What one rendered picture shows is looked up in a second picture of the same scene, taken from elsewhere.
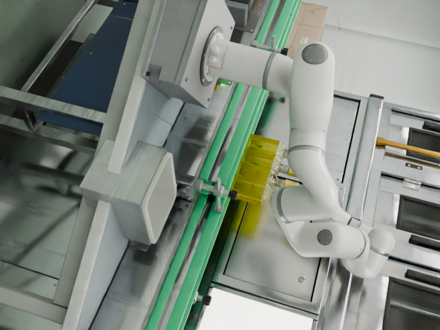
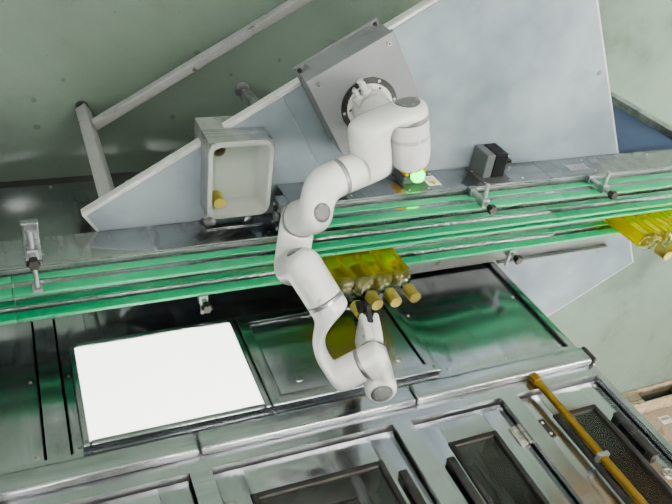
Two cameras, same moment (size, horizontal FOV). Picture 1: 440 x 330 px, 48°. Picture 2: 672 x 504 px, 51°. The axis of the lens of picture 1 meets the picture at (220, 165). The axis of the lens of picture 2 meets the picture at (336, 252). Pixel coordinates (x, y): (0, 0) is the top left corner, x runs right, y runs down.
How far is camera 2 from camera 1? 1.26 m
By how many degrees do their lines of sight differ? 38
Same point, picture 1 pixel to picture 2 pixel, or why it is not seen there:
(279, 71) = not seen: hidden behind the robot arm
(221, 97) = (388, 192)
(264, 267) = (284, 348)
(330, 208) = (303, 205)
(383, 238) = (369, 347)
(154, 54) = (314, 59)
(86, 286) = (134, 183)
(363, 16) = not seen: outside the picture
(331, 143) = (485, 347)
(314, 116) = (355, 130)
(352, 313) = (303, 440)
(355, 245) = (313, 283)
